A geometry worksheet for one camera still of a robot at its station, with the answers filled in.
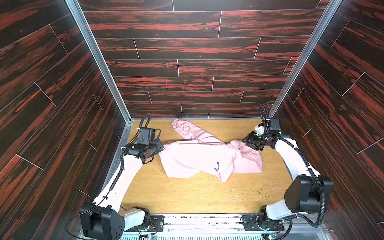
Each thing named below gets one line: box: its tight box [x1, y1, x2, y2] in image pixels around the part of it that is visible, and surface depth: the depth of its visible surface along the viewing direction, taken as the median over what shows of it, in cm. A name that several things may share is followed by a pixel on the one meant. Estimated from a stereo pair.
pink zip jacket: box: [159, 119, 264, 182], surface depth 90 cm
